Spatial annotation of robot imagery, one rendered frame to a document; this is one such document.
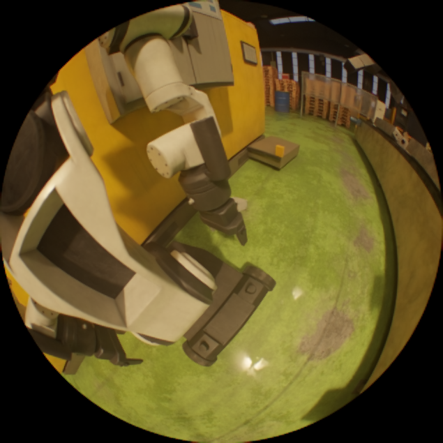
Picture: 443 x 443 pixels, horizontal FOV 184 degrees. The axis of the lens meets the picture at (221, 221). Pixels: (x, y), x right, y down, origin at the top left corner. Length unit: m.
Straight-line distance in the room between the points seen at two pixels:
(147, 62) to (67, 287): 0.29
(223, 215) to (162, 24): 0.37
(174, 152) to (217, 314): 0.65
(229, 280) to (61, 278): 0.67
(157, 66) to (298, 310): 1.07
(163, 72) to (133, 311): 0.32
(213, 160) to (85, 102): 0.67
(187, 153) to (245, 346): 0.91
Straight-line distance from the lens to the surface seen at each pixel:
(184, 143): 0.21
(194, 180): 0.22
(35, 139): 0.18
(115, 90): 0.56
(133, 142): 0.76
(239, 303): 0.68
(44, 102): 0.21
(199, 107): 0.25
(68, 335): 0.34
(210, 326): 0.70
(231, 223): 0.29
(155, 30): 0.28
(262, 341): 0.91
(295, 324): 0.94
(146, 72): 0.24
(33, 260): 0.19
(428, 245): 1.51
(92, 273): 0.21
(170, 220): 1.03
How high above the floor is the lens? 0.87
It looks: 53 degrees down
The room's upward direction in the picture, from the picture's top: 14 degrees counter-clockwise
